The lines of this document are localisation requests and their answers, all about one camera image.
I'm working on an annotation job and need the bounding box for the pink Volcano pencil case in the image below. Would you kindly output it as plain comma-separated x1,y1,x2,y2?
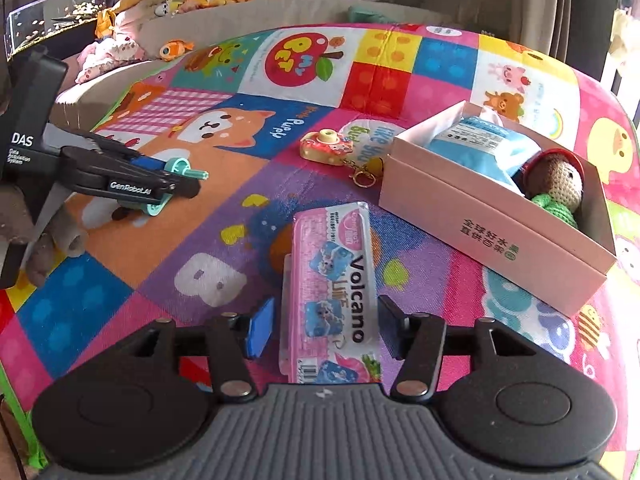
280,202,382,385

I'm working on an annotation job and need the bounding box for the blue white tissue pack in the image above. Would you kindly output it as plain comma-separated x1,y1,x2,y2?
424,116,541,194

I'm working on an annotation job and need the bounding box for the yellow toy camera keychain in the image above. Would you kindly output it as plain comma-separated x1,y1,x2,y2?
298,128,384,188

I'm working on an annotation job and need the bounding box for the teal plastic toy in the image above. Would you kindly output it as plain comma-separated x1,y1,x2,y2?
128,156,209,217

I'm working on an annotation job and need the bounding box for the pile of plush toys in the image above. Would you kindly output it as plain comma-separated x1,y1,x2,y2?
75,0,252,84

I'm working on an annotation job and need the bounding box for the glass fish tank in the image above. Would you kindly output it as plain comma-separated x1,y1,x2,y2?
6,0,114,58

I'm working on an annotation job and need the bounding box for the pink cardboard box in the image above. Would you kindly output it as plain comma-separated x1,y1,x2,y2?
378,101,617,315

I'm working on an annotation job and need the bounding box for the orange fish plush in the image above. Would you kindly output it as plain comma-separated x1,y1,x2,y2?
158,39,194,62

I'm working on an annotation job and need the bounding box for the colourful cartoon play mat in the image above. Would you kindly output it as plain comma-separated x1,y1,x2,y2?
1,25,639,479

